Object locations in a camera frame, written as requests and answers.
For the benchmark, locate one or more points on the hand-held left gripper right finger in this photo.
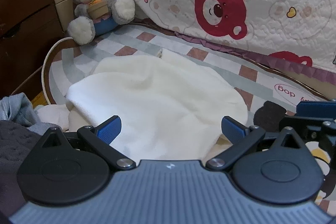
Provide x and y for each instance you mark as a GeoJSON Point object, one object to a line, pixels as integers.
{"type": "Point", "coordinates": [232, 130]}

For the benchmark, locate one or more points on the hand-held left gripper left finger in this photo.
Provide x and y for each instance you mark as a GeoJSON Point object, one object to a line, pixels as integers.
{"type": "Point", "coordinates": [109, 129]}

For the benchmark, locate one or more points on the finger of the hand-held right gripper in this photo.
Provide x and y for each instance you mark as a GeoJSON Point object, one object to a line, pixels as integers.
{"type": "Point", "coordinates": [315, 107]}
{"type": "Point", "coordinates": [304, 129]}

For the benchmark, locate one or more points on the white fleece jacket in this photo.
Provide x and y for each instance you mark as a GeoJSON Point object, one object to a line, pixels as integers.
{"type": "Point", "coordinates": [157, 98]}

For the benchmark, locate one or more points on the tan bed base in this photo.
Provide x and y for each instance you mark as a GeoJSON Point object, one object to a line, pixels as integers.
{"type": "Point", "coordinates": [315, 81]}

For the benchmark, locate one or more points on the pale pink cloth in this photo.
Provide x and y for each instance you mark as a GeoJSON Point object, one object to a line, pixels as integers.
{"type": "Point", "coordinates": [50, 115]}

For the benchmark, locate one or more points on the grey clothing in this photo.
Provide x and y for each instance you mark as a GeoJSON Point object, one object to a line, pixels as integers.
{"type": "Point", "coordinates": [15, 111]}

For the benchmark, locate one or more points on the dark grey cloth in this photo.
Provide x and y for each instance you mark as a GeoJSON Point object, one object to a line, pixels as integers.
{"type": "Point", "coordinates": [13, 145]}

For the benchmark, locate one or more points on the brown wooden dresser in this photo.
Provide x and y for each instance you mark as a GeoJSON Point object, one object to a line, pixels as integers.
{"type": "Point", "coordinates": [23, 29]}

